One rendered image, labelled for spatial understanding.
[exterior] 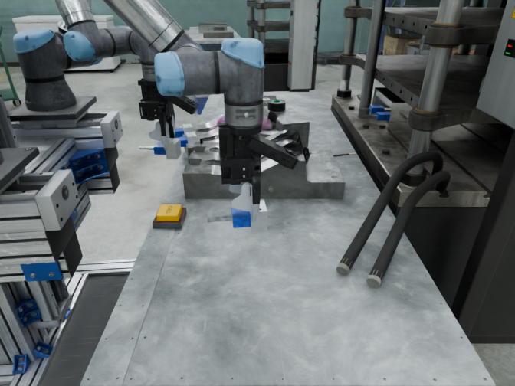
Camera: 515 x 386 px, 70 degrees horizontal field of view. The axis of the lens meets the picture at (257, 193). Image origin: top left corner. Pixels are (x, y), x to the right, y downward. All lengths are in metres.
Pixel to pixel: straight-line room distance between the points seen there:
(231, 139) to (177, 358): 0.42
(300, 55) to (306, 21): 0.44
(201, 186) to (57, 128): 0.53
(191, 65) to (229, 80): 0.07
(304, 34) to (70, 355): 4.76
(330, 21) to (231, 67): 8.14
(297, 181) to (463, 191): 0.58
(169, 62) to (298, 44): 4.84
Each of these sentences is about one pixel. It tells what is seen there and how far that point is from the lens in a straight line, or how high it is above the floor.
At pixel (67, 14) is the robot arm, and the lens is 1.15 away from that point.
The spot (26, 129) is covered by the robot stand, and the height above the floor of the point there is 0.98.
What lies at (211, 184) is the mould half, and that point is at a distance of 1.15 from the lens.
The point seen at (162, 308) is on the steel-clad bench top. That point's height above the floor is 0.80.
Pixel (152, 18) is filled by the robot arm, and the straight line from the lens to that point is 0.79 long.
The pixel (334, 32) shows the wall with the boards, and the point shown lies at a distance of 8.84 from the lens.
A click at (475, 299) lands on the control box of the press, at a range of 1.46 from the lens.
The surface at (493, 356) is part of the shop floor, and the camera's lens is 2.01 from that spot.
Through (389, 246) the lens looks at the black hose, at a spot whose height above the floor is 0.85.
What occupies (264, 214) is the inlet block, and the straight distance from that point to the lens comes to 0.80.
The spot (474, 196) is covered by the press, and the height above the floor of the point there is 0.77.
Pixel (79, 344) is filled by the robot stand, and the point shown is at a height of 0.21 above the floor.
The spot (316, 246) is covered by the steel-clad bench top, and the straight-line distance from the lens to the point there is 0.97.
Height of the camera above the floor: 1.38
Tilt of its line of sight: 29 degrees down
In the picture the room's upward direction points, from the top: straight up
